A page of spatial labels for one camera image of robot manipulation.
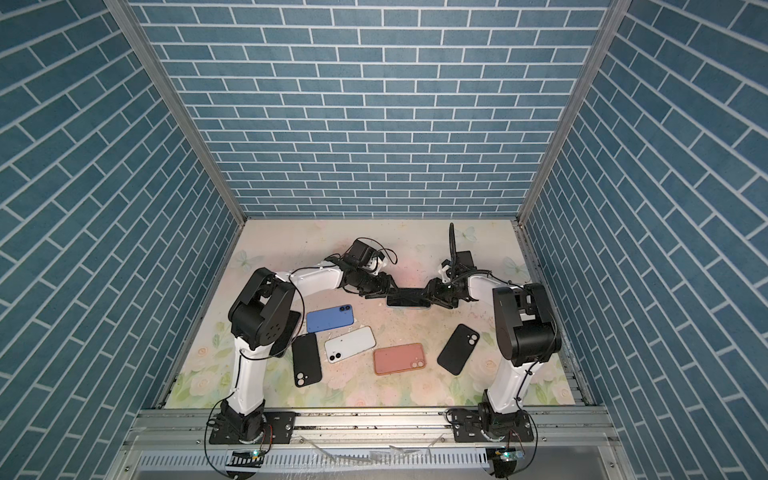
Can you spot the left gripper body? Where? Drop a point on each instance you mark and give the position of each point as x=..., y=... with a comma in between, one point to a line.
x=369, y=283

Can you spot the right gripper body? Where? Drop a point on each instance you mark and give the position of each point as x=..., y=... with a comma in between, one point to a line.
x=447, y=295

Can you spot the black phone purple edge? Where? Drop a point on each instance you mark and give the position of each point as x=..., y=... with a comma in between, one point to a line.
x=408, y=298

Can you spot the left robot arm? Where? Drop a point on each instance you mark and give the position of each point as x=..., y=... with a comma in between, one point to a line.
x=260, y=315

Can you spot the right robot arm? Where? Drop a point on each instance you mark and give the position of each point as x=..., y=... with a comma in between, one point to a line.
x=526, y=331

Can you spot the blue phone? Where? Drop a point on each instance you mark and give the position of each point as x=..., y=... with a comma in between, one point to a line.
x=329, y=318

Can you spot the black phone case right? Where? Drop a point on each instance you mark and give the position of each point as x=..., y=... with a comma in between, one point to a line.
x=458, y=349

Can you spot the black phone case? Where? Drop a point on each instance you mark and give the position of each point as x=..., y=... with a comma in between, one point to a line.
x=307, y=368
x=458, y=349

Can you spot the white phone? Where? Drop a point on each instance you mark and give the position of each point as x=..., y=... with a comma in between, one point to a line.
x=350, y=344

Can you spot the pink phone case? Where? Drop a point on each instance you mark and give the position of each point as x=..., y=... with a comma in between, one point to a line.
x=398, y=359

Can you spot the black phone case left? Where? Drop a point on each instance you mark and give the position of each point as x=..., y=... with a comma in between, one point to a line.
x=307, y=368

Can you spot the black phone far left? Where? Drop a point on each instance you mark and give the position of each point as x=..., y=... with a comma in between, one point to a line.
x=280, y=346

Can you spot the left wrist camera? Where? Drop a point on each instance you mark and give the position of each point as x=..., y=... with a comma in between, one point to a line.
x=363, y=256

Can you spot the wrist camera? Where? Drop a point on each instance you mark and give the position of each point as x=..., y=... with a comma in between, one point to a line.
x=363, y=256
x=460, y=264

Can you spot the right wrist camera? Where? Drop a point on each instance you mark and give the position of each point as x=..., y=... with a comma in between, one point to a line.
x=460, y=264

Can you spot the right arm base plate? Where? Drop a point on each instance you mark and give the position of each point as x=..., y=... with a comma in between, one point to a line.
x=485, y=425

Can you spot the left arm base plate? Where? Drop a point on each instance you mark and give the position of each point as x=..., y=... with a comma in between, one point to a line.
x=259, y=427

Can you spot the aluminium front rail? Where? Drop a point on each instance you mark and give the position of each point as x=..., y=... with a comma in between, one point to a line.
x=375, y=427

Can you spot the white slotted cable duct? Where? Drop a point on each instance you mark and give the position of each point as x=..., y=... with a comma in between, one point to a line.
x=312, y=460

